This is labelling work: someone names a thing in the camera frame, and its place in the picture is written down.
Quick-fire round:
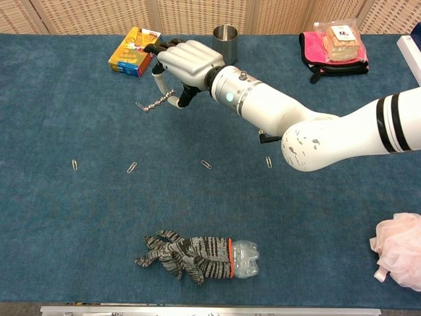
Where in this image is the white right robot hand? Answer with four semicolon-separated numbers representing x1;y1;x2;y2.
143;38;228;109

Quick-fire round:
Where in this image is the small metal chain piece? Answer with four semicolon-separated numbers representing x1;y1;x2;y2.
143;91;175;113

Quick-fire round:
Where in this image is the stainless steel cup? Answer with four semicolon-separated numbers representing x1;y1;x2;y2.
212;25;239;65

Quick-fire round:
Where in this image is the yellow orange snack box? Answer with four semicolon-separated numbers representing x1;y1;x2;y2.
107;26;163;78

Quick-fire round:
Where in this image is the woven rattan folding screen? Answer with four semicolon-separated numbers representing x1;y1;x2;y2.
0;0;421;36

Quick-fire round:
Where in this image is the pink cloth with black trim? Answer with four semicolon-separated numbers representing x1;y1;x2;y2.
298;31;370;84

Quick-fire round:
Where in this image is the clear bag of biscuits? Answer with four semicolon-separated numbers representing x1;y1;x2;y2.
312;18;368;63

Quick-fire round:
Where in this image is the grey black striped glove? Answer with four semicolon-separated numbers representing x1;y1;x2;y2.
134;229;234;285

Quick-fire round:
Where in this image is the clear crushed plastic bottle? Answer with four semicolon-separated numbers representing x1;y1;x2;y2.
230;239;260;280

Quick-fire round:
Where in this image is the white cardboard box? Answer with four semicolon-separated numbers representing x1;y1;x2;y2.
396;31;421;88

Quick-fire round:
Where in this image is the pale pink bath loofah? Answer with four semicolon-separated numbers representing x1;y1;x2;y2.
368;212;421;292

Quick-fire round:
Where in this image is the aluminium profile rail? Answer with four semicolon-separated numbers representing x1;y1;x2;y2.
39;305;382;316

